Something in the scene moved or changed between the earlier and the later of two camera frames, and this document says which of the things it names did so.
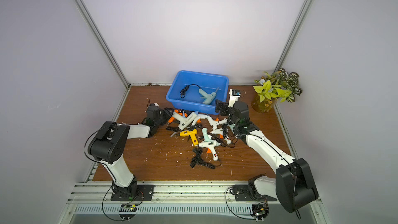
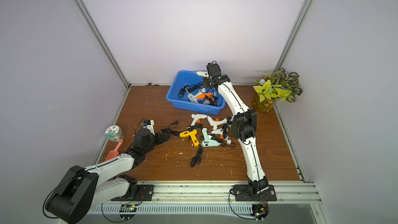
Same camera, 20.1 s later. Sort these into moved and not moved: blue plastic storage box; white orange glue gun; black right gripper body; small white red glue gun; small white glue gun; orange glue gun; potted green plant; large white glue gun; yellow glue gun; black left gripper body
Moved: large white glue gun; black right gripper body; orange glue gun; black left gripper body
Not moved: small white glue gun; blue plastic storage box; yellow glue gun; small white red glue gun; potted green plant; white orange glue gun
